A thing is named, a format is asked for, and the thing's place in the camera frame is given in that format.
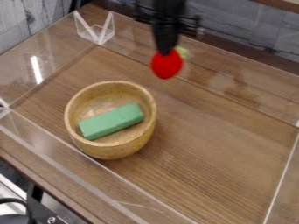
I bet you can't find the black table leg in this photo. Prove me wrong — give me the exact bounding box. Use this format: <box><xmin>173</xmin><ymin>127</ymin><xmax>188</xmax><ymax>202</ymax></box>
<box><xmin>26</xmin><ymin>182</ymin><xmax>42</xmax><ymax>204</ymax></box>

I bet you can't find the clear acrylic enclosure wall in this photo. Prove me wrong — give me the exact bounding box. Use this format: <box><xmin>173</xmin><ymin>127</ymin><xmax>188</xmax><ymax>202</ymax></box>
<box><xmin>0</xmin><ymin>5</ymin><xmax>299</xmax><ymax>224</ymax></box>

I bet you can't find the green rectangular block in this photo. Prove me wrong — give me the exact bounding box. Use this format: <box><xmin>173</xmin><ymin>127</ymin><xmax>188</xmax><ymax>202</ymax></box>
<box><xmin>78</xmin><ymin>102</ymin><xmax>145</xmax><ymax>140</ymax></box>

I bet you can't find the black cable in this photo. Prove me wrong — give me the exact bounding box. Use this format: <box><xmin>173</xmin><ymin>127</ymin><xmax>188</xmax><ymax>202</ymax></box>
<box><xmin>0</xmin><ymin>197</ymin><xmax>40</xmax><ymax>224</ymax></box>

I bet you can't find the red plush strawberry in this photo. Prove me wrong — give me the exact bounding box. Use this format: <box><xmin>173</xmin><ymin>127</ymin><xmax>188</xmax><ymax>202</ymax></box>
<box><xmin>150</xmin><ymin>46</ymin><xmax>188</xmax><ymax>80</ymax></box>

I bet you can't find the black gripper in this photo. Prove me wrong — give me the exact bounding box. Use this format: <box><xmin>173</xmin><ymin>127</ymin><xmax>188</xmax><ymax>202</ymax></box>
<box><xmin>133</xmin><ymin>0</ymin><xmax>201</xmax><ymax>55</ymax></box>

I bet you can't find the wooden bowl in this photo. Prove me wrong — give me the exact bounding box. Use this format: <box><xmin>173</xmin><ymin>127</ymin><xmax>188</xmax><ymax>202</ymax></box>
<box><xmin>64</xmin><ymin>80</ymin><xmax>156</xmax><ymax>159</ymax></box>

